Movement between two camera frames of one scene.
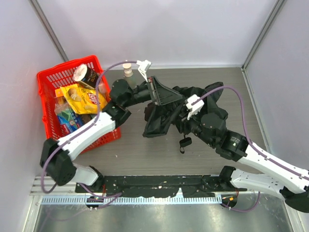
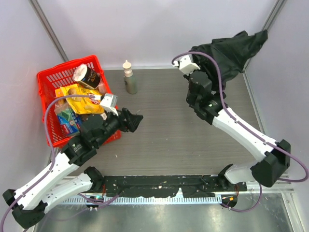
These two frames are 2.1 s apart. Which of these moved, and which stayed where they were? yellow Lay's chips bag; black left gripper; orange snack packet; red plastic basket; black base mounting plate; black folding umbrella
Moved: black folding umbrella; black left gripper
Stayed: orange snack packet; red plastic basket; black base mounting plate; yellow Lay's chips bag
